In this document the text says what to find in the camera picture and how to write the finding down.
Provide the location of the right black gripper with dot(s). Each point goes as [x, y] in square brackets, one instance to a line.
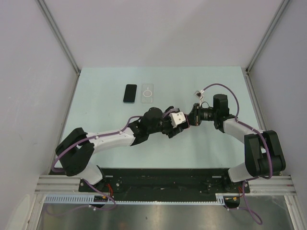
[194, 117]

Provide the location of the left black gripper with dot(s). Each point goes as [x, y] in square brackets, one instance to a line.
[169, 132]

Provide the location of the clear phone case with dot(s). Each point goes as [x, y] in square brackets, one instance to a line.
[147, 91]

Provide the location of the black phone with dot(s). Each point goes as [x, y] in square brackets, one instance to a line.
[130, 93]

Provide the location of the pink cased phone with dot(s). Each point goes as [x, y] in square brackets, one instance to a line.
[186, 124]

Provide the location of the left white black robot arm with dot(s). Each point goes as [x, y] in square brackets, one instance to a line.
[75, 151]

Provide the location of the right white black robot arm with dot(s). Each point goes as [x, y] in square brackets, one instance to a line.
[263, 154]

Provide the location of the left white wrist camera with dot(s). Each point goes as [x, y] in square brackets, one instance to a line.
[177, 118]

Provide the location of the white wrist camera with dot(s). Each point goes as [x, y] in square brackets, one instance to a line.
[200, 96]
[177, 118]

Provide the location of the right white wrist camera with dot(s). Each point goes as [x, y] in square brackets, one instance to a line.
[200, 96]

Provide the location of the right aluminium corner post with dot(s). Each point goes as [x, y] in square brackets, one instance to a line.
[268, 33]

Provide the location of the aluminium corner post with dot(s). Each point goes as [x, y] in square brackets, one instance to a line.
[58, 35]
[268, 33]

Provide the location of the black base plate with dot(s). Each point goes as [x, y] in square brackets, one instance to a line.
[204, 181]

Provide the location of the aluminium frame rail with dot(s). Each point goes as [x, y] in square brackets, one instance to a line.
[276, 186]

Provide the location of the left aluminium corner post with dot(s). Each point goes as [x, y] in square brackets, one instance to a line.
[58, 35]

